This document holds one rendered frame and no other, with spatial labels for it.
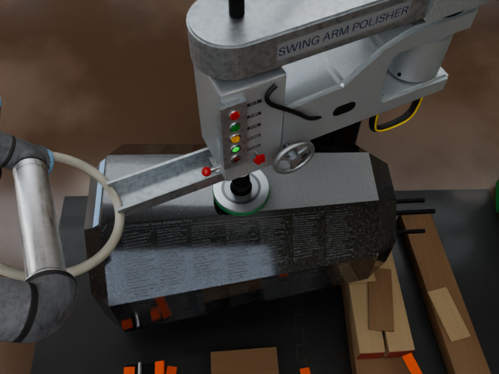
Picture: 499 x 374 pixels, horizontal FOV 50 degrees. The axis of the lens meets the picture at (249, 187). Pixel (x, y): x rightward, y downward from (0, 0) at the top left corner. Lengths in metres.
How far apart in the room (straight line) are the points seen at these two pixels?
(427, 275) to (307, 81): 1.46
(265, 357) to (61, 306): 1.52
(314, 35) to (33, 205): 0.81
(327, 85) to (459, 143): 1.91
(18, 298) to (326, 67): 1.10
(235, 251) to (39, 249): 1.00
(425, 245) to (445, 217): 0.29
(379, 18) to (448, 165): 1.92
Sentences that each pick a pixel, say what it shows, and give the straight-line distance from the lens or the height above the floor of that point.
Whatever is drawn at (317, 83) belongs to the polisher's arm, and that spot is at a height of 1.38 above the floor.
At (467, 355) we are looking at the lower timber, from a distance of 2.75.
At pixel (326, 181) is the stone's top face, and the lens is 2.14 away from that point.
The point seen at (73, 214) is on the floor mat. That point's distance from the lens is 3.10.
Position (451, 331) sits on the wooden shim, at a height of 0.12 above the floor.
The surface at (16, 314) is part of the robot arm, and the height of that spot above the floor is 1.63.
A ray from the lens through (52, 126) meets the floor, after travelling 3.53.
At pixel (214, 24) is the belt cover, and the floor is 1.68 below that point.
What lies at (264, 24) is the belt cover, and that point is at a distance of 1.39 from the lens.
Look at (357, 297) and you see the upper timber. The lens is 2.57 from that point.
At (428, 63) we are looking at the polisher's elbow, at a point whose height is 1.32.
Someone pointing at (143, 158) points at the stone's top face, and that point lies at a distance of 2.22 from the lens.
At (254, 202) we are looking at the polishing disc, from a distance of 2.00.
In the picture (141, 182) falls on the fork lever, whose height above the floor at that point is 1.06.
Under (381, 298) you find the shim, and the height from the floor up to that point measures 0.23.
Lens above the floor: 2.58
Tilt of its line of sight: 58 degrees down
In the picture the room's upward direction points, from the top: straight up
